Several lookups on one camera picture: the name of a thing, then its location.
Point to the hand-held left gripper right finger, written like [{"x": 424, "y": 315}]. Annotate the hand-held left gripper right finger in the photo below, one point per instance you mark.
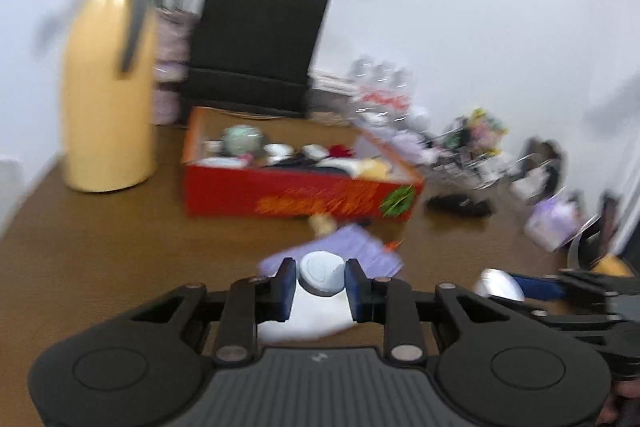
[{"x": 354, "y": 294}]

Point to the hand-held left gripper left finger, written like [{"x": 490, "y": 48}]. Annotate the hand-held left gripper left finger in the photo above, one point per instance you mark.
[{"x": 285, "y": 292}]

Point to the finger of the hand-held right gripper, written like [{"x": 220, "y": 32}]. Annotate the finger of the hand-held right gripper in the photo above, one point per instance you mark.
[
  {"x": 550, "y": 314},
  {"x": 537, "y": 287}
]

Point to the white oval object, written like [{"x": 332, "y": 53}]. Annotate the white oval object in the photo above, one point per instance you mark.
[{"x": 500, "y": 285}]

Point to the white round cap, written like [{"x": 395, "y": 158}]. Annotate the white round cap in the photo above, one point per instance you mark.
[{"x": 322, "y": 273}]

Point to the red orange cardboard box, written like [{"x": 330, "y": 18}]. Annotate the red orange cardboard box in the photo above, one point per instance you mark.
[{"x": 300, "y": 187}]

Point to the white bottle body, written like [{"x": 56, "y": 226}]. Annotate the white bottle body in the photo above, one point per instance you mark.
[{"x": 315, "y": 319}]

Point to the lilac cloth packet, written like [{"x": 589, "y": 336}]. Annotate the lilac cloth packet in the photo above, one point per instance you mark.
[{"x": 360, "y": 249}]

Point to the lilac white packet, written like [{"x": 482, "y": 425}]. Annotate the lilac white packet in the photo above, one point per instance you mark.
[{"x": 552, "y": 217}]

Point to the yellow round object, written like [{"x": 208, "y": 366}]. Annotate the yellow round object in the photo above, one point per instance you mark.
[{"x": 610, "y": 264}]

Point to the small beige item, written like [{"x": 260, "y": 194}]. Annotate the small beige item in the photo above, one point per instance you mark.
[{"x": 322, "y": 223}]

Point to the black flat object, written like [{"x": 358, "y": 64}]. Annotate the black flat object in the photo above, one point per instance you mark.
[{"x": 457, "y": 206}]

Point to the pale yellow soft item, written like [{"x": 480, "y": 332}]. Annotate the pale yellow soft item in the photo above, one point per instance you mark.
[{"x": 372, "y": 168}]

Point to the white small cup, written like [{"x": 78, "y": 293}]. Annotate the white small cup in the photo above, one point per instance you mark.
[
  {"x": 277, "y": 152},
  {"x": 315, "y": 152}
]

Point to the red star gift bow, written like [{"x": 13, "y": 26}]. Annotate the red star gift bow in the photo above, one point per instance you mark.
[{"x": 341, "y": 151}]

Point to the green round jar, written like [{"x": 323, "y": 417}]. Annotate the green round jar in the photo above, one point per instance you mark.
[{"x": 242, "y": 139}]

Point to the pack of water bottles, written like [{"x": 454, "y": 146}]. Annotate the pack of water bottles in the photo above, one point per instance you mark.
[{"x": 382, "y": 87}]

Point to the black paper bag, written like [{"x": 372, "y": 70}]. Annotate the black paper bag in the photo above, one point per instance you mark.
[{"x": 257, "y": 47}]

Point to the pink wrapped vase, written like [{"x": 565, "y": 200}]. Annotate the pink wrapped vase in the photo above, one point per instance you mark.
[{"x": 170, "y": 62}]

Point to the yellow thermos jug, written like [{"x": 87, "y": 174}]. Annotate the yellow thermos jug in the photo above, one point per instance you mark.
[{"x": 110, "y": 82}]

